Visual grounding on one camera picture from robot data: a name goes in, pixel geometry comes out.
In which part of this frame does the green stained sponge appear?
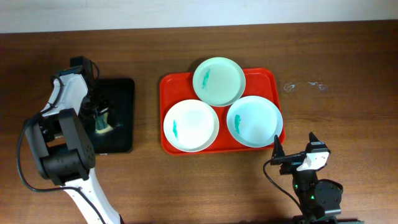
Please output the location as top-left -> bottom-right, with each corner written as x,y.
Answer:
95,112 -> 113,134

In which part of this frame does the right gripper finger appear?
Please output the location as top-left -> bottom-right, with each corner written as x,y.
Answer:
308,132 -> 324,145
270,135 -> 285,166

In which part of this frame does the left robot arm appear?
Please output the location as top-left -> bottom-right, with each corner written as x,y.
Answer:
17,56 -> 135,223

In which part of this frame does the black rectangular tray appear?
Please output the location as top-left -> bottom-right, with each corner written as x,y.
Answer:
78,78 -> 134,154

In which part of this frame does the red plastic tray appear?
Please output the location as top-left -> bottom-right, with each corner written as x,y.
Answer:
159,67 -> 281,154

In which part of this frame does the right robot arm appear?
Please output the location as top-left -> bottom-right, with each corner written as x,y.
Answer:
263,133 -> 362,223

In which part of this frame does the light blue plate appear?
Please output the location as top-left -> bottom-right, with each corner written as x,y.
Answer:
226,96 -> 284,148

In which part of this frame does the mint green plate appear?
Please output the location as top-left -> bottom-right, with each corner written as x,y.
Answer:
192,57 -> 246,107

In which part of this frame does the white plate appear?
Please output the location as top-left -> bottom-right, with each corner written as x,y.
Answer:
163,100 -> 220,153

